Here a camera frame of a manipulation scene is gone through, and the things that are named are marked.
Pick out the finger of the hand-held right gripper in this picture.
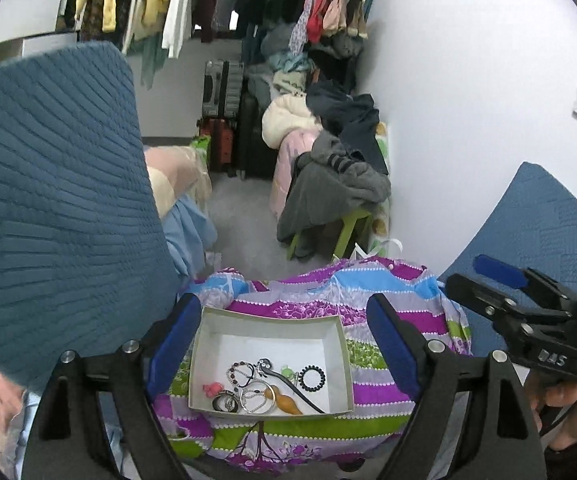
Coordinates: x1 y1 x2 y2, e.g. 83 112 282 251
445 274 574 335
473 254 577 311

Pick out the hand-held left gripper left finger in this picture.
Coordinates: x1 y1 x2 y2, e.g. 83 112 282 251
21 294 204 480

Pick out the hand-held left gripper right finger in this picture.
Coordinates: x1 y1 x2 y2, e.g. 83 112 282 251
365 292 549 480

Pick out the dark red beaded bracelet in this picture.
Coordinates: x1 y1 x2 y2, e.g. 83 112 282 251
225 359 260 387

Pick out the dark metal ring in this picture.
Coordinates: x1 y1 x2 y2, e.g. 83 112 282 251
212 392 242 414

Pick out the grey-green cardboard box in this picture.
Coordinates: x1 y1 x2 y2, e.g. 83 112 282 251
188 306 355 417

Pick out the black spiral hair tie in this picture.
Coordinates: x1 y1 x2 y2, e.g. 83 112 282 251
297 366 327 392

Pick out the silver bangle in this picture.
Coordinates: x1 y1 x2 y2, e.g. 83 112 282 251
240 381 278 415

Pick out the black flower hairpin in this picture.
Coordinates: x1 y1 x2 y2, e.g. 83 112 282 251
257 356 327 415

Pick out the wooden gourd pendant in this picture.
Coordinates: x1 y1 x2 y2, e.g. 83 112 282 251
267 384 304 416

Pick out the person's right hand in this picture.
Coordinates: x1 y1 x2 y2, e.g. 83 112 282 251
523 376 577 453

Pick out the blue sleeve right arm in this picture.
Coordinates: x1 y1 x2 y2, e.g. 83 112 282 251
438 161 577 303

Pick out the blue sleeve arm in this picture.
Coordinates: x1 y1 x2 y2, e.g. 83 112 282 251
438 161 577 303
0 41 185 393

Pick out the light blue sheet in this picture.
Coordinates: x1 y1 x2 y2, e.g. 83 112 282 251
161 195 219 277

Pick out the colourful striped printed blanket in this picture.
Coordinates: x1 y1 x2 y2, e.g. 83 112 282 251
153 255 475 474

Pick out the green plastic stool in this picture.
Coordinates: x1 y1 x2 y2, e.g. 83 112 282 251
288 207 375 262

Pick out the grey fleece garment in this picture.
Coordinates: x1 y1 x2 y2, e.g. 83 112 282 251
276 132 392 247

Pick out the pink and cream pillow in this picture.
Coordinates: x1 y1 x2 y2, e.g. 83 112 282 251
143 145 204 217

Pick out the blue sleeve left arm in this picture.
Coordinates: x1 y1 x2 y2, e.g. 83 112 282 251
0 41 185 393

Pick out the green shopping bag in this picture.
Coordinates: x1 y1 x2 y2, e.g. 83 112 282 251
190 135 212 162

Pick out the pink quilt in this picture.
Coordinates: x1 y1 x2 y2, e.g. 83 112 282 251
270 130 330 222

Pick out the red suitcase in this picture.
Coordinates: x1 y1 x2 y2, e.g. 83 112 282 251
200 117 238 167

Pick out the dark blue jacket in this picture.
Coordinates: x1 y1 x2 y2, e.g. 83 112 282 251
305 80 390 177

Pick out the black suitcase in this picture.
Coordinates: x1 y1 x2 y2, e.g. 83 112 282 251
233 92 275 179

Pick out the cream puffy coat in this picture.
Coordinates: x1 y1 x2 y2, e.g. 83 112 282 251
262 95 325 149

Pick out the grey hard suitcase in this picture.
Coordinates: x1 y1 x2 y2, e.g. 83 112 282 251
203 60 245 121

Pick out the teal clip hanger with laundry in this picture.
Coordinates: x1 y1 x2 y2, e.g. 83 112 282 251
289 0 370 57

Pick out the white cabinet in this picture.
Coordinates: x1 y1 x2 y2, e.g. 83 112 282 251
0 32 80 72

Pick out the row of hanging clothes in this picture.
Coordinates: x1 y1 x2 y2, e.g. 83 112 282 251
63 0 282 87

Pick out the white plastic handle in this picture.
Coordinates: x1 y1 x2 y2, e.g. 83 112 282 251
352 239 405 262

